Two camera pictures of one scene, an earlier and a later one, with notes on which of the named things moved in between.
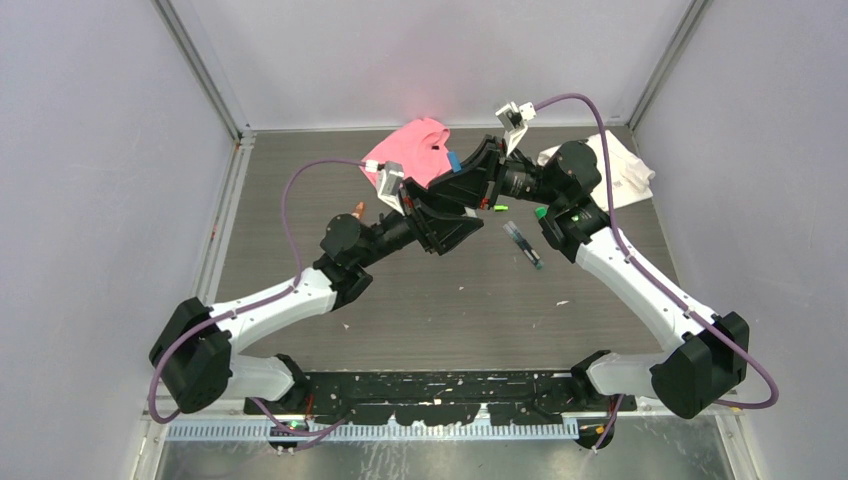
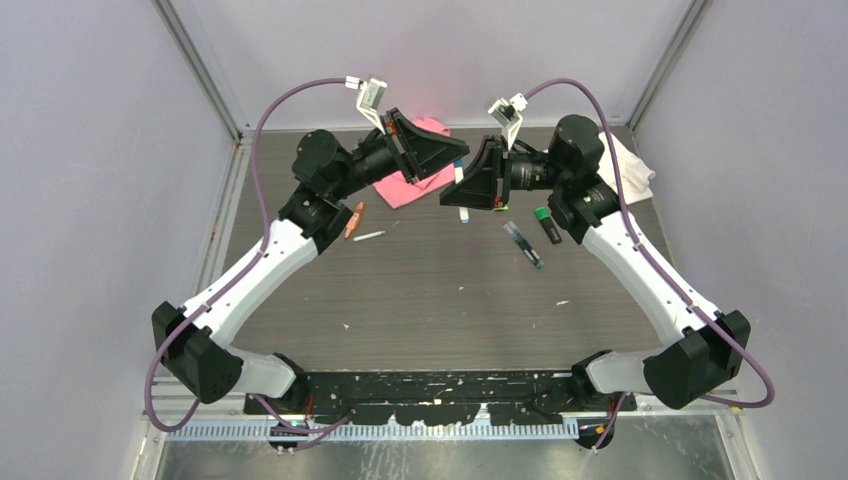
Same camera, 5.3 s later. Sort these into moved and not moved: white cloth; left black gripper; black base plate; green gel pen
Moved: left black gripper
Not moved: green gel pen; black base plate; white cloth
